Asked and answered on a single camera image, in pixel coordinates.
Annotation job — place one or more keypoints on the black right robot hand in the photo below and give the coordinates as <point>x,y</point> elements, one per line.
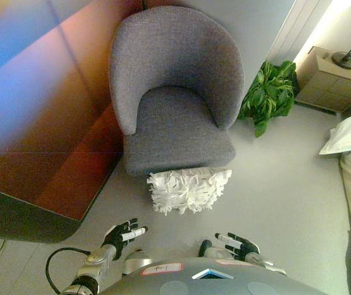
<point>242,244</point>

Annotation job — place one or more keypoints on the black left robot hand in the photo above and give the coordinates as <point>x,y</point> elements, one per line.
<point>118,236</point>

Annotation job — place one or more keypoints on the white fringed pillow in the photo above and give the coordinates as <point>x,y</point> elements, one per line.
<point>187,190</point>

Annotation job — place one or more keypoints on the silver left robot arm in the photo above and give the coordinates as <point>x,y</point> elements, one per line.
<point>92,270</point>

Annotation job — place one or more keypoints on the white bed pillow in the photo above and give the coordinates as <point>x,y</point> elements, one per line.
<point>347,135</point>

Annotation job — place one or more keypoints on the silver right robot leg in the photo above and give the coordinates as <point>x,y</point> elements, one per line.
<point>213,252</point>

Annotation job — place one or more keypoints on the silver robot leg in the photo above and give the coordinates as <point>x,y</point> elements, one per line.
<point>136,261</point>
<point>213,252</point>

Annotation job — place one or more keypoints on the silver left robot leg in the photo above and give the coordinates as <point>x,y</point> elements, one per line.
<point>136,261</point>

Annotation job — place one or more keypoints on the grey robot torso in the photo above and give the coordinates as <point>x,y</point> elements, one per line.
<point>193,281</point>

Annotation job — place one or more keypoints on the grey fabric armchair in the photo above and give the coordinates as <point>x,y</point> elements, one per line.
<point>175,138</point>

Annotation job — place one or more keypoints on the reddish wooden cabinet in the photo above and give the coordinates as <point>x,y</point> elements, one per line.
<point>46,123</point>

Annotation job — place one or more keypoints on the green potted plant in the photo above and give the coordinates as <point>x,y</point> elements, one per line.
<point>270,92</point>

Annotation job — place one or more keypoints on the beige nightstand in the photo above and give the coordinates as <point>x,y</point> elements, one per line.
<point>332,86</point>

